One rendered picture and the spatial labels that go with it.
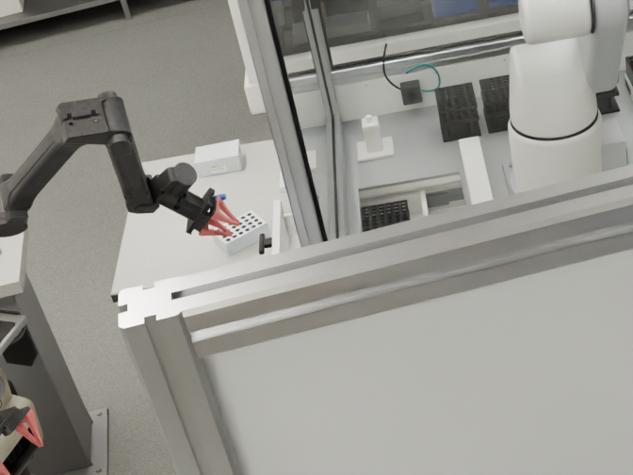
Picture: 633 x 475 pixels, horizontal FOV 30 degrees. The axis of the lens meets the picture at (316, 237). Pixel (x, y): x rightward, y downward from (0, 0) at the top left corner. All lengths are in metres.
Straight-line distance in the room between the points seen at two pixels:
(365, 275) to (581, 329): 0.17
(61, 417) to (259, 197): 0.90
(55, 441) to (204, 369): 2.87
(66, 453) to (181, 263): 0.87
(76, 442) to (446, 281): 2.94
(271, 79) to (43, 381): 1.75
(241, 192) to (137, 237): 0.31
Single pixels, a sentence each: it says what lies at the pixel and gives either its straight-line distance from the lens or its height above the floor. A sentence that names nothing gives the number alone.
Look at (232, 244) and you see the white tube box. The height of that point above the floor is 0.79.
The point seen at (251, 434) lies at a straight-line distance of 0.82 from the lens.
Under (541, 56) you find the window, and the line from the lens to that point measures 1.96.
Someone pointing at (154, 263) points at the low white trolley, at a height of 0.76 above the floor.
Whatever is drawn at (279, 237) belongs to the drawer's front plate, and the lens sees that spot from 2.75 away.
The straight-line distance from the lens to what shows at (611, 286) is 0.81.
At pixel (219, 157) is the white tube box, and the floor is 0.81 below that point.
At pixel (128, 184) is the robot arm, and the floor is 1.23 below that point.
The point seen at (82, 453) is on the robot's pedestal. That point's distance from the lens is 3.67.
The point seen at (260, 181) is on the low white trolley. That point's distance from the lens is 3.28.
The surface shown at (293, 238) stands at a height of 0.84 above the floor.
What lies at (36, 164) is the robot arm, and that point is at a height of 1.39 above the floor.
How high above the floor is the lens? 2.49
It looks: 35 degrees down
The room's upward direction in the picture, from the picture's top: 14 degrees counter-clockwise
